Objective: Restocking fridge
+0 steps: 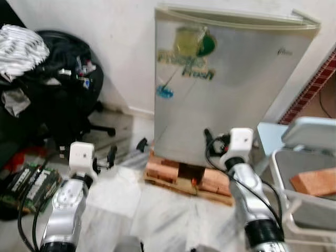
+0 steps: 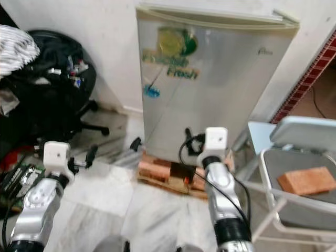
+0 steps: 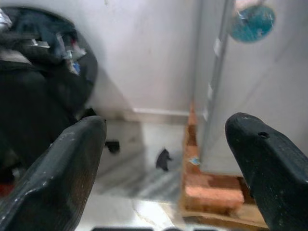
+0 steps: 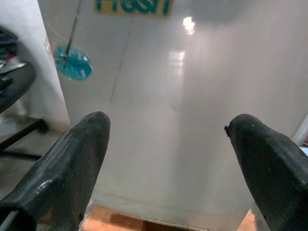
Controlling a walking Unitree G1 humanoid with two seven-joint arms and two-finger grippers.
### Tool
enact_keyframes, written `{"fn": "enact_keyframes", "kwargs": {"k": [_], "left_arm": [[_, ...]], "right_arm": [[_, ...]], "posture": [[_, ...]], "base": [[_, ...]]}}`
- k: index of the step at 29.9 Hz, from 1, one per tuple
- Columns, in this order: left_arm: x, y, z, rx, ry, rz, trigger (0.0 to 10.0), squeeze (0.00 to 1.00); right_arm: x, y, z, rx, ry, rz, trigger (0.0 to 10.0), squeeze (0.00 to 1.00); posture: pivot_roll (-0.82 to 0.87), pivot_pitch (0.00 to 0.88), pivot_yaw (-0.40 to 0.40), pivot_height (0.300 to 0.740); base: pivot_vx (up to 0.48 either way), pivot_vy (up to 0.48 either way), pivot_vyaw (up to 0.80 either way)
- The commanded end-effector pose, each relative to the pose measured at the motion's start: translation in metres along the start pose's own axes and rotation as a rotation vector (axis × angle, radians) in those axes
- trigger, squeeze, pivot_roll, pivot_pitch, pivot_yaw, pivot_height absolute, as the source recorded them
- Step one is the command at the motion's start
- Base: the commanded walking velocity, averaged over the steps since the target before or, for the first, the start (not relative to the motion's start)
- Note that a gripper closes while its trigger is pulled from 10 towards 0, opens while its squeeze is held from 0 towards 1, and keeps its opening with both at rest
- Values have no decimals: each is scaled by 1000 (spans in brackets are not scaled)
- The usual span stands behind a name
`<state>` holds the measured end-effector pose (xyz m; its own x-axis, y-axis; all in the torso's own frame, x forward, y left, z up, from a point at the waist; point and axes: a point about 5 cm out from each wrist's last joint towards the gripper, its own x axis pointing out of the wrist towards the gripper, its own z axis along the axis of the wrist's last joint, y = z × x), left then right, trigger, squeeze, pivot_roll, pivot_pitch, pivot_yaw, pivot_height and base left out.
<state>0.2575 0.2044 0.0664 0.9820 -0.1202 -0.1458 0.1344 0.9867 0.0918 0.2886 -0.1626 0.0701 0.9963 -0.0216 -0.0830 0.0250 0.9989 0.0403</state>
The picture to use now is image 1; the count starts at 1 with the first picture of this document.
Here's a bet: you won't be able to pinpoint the silver mini fridge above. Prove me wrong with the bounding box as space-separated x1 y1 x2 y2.
153 4 322 166

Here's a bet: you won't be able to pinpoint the black caster wheel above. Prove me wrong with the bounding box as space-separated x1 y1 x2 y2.
136 138 150 154

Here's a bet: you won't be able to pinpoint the light blue plastic chair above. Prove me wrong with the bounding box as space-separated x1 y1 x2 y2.
256 122 288 158

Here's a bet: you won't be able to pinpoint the stack of red bricks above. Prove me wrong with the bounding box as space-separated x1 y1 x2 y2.
144 151 234 197

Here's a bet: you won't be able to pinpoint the wooden pallet board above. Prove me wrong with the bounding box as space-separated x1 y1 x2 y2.
143 176 234 206

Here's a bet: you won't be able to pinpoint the green printed packs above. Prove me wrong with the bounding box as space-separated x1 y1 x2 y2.
0 162 62 213

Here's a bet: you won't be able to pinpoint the red plastic bag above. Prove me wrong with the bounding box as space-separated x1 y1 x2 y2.
3 146 50 170

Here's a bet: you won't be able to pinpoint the silver left robot leg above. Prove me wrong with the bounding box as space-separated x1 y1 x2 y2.
113 236 143 252

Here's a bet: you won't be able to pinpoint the silver robot leg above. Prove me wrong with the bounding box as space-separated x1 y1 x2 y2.
189 244 211 252
113 236 143 252

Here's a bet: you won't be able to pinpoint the loose red brick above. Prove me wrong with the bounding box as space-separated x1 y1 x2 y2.
290 167 336 198

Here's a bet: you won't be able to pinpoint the grey crumpled cloth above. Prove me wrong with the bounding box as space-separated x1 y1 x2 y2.
1 87 32 117

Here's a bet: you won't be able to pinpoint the silver right robot leg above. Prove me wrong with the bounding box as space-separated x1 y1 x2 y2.
189 244 211 252

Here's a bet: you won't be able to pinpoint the white striped cloth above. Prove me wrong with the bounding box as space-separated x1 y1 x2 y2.
0 24 50 82

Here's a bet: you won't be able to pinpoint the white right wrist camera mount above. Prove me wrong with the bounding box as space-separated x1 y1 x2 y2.
220 128 256 164

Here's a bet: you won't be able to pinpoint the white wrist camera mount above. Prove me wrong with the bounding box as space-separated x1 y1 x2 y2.
220 128 256 164
69 141 97 178

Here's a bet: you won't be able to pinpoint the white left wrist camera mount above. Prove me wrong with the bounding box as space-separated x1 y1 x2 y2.
69 141 97 178

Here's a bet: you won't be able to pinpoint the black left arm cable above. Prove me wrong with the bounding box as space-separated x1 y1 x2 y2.
17 147 71 252

